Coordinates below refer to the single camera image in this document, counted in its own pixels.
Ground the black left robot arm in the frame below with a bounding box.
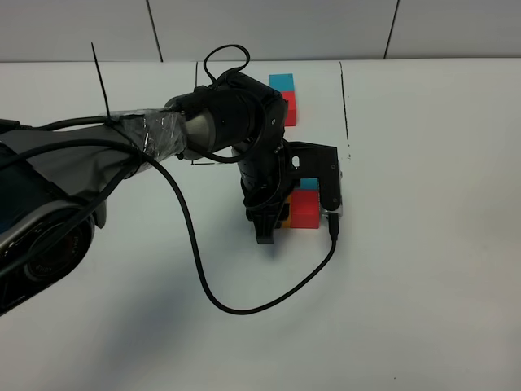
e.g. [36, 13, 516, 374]
[1, 68, 288, 313]

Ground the orange cube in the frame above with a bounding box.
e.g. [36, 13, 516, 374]
[282, 203, 291, 228]

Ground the template red cube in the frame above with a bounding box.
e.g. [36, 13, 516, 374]
[281, 91, 297, 127]

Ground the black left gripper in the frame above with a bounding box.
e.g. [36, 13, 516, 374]
[239, 140, 300, 244]

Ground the template blue cube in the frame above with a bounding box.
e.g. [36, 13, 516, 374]
[269, 73, 295, 92]

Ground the black cable tie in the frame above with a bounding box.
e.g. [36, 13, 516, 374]
[90, 42, 111, 120]

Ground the black left camera cable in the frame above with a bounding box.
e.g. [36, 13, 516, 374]
[138, 152, 340, 316]

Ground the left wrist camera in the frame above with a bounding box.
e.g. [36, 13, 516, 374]
[285, 142, 342, 223]

